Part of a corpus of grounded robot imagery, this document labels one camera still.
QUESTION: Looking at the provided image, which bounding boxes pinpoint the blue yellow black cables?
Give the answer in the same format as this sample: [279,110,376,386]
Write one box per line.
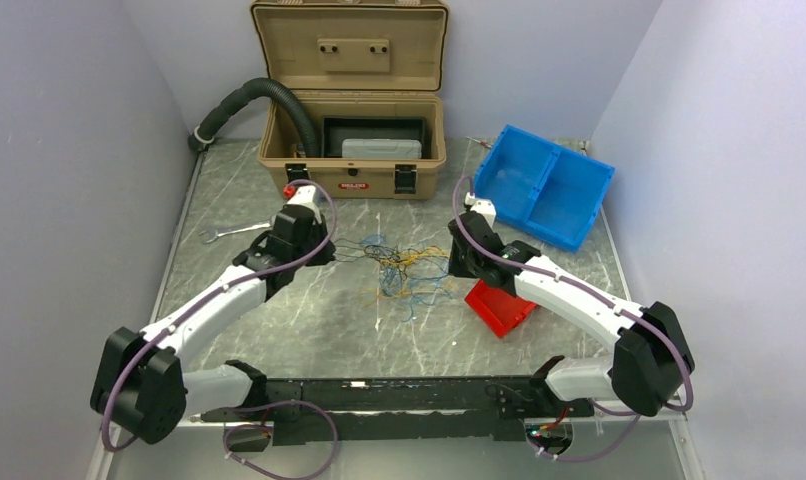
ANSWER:
[333,233,456,324]

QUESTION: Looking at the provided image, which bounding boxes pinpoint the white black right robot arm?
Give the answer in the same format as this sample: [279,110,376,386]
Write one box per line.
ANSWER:
[448,210,694,417]

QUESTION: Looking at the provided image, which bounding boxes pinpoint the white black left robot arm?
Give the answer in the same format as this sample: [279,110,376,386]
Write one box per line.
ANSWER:
[90,199,335,452]

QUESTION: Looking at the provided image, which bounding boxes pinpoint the red plastic bin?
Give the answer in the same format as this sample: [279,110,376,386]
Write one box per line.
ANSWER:
[464,280,538,338]

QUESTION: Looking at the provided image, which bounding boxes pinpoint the black left toolbox latch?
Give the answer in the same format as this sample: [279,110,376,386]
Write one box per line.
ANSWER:
[283,163,309,197]

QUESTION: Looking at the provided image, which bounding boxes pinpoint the black toolbox latch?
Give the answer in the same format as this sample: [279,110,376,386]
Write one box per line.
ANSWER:
[283,163,309,197]
[394,164,417,195]

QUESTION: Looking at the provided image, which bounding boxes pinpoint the silver combination wrench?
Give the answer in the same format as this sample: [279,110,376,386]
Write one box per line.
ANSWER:
[198,220,273,244]

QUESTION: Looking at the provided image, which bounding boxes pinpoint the grey case in toolbox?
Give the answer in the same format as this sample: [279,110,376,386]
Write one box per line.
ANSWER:
[341,138,422,160]

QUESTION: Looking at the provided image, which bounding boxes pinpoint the blue divided plastic bin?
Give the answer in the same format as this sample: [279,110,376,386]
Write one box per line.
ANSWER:
[473,125,615,253]

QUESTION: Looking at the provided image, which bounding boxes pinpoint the black right toolbox latch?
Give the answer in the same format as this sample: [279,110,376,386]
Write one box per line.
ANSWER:
[394,164,417,195]

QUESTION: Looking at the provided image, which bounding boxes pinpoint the black tray in toolbox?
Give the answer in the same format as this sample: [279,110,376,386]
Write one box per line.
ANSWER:
[321,116,432,158]

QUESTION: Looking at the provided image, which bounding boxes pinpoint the tan plastic toolbox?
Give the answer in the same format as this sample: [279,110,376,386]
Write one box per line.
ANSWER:
[250,1,450,200]

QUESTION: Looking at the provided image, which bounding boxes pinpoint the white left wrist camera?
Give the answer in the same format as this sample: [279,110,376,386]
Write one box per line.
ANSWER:
[283,185,322,223]

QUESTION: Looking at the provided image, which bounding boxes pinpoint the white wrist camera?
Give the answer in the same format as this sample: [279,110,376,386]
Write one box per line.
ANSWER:
[464,192,496,228]
[283,185,322,223]

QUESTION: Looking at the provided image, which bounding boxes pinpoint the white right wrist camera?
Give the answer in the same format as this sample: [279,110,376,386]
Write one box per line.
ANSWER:
[464,192,496,228]

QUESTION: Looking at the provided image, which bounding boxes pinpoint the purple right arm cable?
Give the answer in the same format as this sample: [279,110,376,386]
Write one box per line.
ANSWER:
[451,174,696,464]

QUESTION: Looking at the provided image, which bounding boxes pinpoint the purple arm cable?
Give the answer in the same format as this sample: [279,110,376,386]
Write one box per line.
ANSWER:
[100,178,341,480]
[451,174,696,464]

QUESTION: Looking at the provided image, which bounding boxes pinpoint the black corrugated hose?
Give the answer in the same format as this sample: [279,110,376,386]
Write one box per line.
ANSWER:
[188,77,323,159]

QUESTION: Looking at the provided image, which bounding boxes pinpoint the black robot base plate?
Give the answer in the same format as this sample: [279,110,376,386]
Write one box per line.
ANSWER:
[201,375,594,446]

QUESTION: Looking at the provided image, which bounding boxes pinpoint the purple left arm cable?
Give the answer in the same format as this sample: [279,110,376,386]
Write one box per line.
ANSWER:
[100,178,341,480]

